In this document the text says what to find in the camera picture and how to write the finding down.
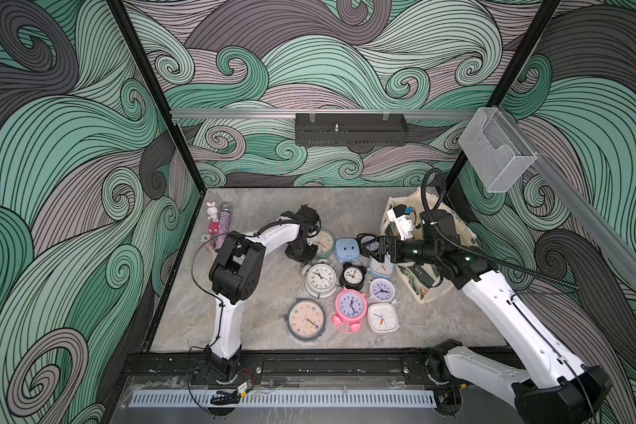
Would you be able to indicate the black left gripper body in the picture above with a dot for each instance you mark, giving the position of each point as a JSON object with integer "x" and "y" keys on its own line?
{"x": 302, "y": 253}

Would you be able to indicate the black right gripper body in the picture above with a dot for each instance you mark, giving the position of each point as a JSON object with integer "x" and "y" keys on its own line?
{"x": 412, "y": 250}

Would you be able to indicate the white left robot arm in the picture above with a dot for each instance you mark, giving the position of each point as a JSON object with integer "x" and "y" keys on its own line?
{"x": 236, "y": 273}

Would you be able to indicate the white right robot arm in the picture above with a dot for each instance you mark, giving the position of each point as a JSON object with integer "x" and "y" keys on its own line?
{"x": 554, "y": 384}

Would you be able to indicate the small black alarm clock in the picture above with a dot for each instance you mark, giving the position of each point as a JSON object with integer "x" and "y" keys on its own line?
{"x": 369, "y": 245}

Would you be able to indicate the light blue square alarm clock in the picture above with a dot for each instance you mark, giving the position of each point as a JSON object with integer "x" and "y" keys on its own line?
{"x": 381, "y": 269}

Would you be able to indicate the green round alarm clock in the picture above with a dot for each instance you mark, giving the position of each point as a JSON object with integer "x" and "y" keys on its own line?
{"x": 325, "y": 242}

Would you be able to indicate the floral canvas tote bag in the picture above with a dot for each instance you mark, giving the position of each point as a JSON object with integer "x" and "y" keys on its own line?
{"x": 423, "y": 279}

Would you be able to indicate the silver twin-bell alarm clock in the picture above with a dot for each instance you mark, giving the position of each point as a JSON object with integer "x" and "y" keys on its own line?
{"x": 320, "y": 279}

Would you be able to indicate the white purple-face alarm clock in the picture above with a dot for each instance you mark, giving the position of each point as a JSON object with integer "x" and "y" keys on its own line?
{"x": 381, "y": 290}

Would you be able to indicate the light blue square clock back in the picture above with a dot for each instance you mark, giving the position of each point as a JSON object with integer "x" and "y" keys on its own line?
{"x": 347, "y": 250}

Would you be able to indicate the black twin-bell alarm clock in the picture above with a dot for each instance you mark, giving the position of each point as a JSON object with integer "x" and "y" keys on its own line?
{"x": 353, "y": 277}

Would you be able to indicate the pink twin-bell alarm clock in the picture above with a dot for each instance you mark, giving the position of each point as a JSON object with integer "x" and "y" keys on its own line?
{"x": 350, "y": 310}

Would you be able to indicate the white square alarm clock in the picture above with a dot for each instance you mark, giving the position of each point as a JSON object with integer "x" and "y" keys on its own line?
{"x": 382, "y": 318}

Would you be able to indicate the large round blue-rim clock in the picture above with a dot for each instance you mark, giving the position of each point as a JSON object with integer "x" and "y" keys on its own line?
{"x": 306, "y": 320}

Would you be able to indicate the purple patterned tube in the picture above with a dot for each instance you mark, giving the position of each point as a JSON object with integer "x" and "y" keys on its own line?
{"x": 224, "y": 224}

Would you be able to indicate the white rabbit figurine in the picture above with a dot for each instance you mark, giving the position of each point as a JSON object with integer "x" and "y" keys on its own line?
{"x": 213, "y": 218}

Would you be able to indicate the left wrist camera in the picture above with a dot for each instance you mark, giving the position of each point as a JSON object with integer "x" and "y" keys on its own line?
{"x": 308, "y": 219}

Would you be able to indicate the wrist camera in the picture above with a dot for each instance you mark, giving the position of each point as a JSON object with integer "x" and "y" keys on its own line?
{"x": 308, "y": 219}
{"x": 404, "y": 219}

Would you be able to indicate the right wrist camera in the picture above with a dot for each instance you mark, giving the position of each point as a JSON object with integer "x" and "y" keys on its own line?
{"x": 404, "y": 219}

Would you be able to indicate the black perforated wall tray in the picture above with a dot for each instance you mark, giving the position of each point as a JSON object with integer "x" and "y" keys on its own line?
{"x": 351, "y": 130}

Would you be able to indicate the clear acrylic wall holder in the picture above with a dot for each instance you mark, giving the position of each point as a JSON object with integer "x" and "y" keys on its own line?
{"x": 497, "y": 149}

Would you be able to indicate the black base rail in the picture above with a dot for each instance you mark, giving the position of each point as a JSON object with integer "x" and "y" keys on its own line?
{"x": 409, "y": 365}

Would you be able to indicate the white slotted cable duct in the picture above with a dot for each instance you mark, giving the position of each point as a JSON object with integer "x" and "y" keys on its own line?
{"x": 289, "y": 398}

